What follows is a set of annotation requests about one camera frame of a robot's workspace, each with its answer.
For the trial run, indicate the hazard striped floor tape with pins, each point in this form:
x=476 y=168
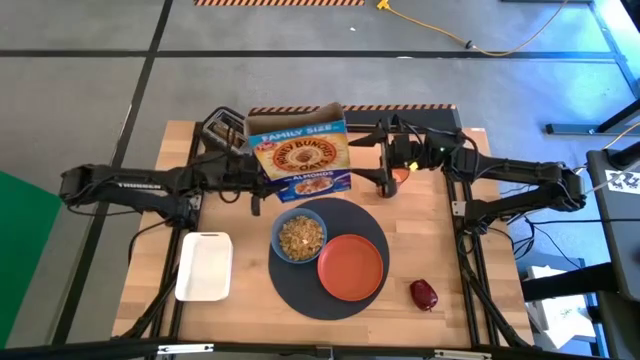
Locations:
x=280 y=2

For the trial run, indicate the black side cart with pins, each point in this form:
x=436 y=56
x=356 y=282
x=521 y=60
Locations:
x=617 y=235

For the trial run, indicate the white rectangular dish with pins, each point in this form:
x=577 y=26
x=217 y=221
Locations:
x=204 y=267

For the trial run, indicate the orange plate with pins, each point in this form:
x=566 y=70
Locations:
x=350 y=267

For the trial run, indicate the black toaster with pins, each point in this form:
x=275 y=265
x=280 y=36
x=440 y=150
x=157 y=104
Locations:
x=220 y=130

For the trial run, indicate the white marker tag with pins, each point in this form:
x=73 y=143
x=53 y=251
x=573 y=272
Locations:
x=624 y=181

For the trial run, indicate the light blue bowl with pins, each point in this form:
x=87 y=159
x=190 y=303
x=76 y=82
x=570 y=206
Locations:
x=276 y=235

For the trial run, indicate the hazard striped table edge strip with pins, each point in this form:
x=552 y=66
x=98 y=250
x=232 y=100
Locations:
x=400 y=107

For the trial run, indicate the white cardboard box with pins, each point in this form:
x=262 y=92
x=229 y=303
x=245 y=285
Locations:
x=565 y=312

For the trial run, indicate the honey bunches cereal box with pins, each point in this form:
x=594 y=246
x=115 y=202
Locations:
x=302 y=160

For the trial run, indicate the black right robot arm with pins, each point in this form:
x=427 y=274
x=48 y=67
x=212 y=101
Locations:
x=520 y=172

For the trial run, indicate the green floor mat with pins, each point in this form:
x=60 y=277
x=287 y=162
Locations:
x=25 y=260

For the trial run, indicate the red apple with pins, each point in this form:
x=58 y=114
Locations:
x=423 y=295

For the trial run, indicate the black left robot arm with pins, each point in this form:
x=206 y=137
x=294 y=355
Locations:
x=135 y=187

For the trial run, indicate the cereal flakes heap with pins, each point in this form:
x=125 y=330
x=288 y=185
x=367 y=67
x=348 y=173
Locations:
x=301 y=238

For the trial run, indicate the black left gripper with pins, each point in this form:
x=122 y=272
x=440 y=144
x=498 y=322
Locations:
x=242 y=175

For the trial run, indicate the dark round woven placemat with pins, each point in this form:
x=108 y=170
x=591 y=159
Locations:
x=300 y=295

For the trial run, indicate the orange glass tumbler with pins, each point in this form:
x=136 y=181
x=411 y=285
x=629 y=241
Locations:
x=401 y=175

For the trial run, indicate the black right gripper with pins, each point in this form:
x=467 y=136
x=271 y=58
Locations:
x=402 y=150

